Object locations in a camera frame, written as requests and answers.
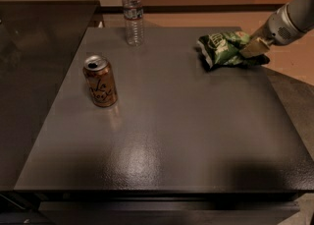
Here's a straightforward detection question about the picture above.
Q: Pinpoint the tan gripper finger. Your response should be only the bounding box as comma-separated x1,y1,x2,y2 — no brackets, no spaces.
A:
239,37,270,58

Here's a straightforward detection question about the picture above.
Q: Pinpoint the green jalapeno chip bag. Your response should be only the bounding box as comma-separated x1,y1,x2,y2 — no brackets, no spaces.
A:
197,31,270,71

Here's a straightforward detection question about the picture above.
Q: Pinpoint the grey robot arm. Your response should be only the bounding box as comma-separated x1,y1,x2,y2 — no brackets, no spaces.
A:
239,0,314,58

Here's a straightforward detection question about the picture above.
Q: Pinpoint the orange La Croix can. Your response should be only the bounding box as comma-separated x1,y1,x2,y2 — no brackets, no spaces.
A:
83,55,118,107

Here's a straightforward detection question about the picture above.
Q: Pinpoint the clear plastic water bottle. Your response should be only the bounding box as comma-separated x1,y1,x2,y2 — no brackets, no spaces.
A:
122,0,144,46

